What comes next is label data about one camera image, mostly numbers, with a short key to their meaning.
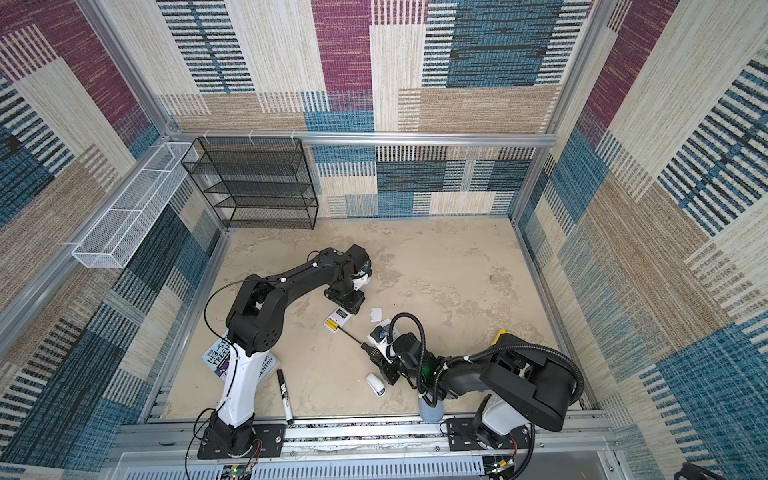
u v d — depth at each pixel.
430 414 0.75
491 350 0.49
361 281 0.91
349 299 0.87
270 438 0.75
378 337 0.76
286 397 0.79
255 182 1.09
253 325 0.56
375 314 0.95
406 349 0.67
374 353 0.85
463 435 0.73
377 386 0.78
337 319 0.93
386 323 0.92
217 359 0.85
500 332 0.89
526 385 0.44
